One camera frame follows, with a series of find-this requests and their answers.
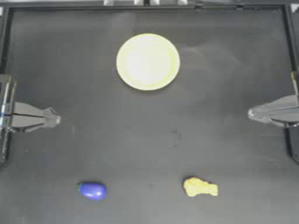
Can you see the purple toy eggplant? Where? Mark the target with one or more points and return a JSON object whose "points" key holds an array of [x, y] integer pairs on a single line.
{"points": [[93, 191]]}

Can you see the black metal frame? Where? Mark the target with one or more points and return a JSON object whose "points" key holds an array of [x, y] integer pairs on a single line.
{"points": [[155, 6]]}

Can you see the brown toy chicken wing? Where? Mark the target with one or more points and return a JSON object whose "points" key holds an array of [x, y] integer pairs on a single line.
{"points": [[199, 187]]}

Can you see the yellow round plate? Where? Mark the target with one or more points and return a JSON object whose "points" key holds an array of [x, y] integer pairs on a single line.
{"points": [[147, 61]]}

